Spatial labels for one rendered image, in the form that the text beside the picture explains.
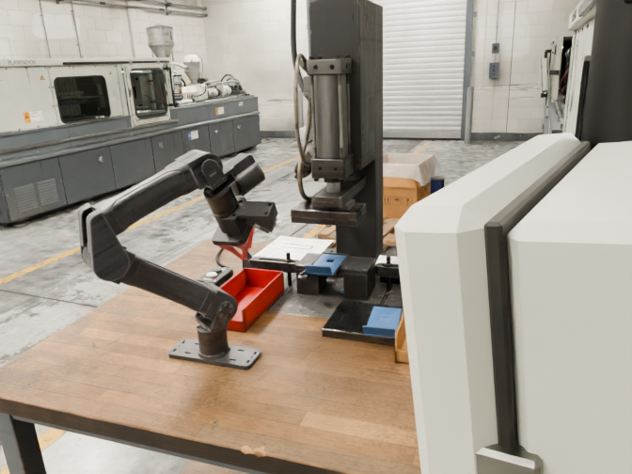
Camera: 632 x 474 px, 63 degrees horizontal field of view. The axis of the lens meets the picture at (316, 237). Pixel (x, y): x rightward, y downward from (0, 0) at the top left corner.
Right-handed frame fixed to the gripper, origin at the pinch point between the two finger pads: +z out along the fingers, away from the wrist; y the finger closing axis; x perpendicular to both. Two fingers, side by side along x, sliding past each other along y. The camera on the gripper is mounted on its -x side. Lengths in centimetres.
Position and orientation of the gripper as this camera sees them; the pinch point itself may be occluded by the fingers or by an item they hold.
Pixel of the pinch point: (244, 251)
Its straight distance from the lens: 120.3
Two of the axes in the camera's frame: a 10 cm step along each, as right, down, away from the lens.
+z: 2.0, 6.7, 7.2
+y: 2.4, -7.4, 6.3
